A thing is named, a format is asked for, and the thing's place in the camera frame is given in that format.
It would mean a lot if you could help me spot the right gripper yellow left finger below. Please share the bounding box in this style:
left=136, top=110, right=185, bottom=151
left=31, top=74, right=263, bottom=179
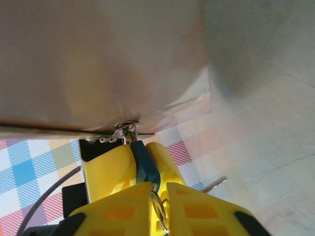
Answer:
left=58, top=182, right=162, bottom=236

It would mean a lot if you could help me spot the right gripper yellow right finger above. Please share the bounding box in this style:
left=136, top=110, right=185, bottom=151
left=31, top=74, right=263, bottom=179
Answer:
left=162, top=182, right=273, bottom=236

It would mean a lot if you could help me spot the small blue padlock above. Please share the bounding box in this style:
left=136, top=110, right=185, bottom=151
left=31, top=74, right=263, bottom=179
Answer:
left=122, top=129, right=162, bottom=191

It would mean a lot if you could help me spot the silver key ring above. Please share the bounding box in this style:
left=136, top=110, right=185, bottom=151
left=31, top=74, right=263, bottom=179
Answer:
left=150, top=190, right=171, bottom=234

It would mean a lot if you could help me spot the pink illustrated tin box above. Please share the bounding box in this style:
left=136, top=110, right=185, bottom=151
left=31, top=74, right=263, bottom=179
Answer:
left=0, top=0, right=214, bottom=138

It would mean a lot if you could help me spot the black metal hasp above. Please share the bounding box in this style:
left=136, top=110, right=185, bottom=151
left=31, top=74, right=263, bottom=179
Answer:
left=78, top=138, right=124, bottom=163

